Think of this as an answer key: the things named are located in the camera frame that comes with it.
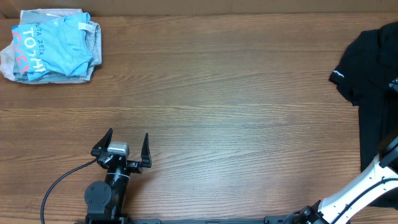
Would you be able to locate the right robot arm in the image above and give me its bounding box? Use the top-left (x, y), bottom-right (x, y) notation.
top-left (290, 112), bottom-right (397, 223)

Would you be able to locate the white pink folded shirt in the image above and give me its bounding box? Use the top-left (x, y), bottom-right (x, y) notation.
top-left (0, 8), bottom-right (91, 84)

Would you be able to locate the light blue printed t-shirt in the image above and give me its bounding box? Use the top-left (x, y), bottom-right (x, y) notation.
top-left (12, 12), bottom-right (93, 81)

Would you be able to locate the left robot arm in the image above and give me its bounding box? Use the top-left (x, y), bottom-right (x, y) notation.
top-left (84, 129), bottom-right (152, 223)

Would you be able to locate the black shirt pile at right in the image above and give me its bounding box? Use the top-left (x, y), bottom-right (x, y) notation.
top-left (328, 21), bottom-right (398, 210)

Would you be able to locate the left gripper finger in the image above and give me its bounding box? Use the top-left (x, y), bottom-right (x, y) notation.
top-left (141, 133), bottom-right (152, 168)
top-left (91, 128), bottom-right (113, 157)

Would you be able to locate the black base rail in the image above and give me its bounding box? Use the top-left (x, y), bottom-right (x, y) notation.
top-left (74, 215), bottom-right (352, 224)

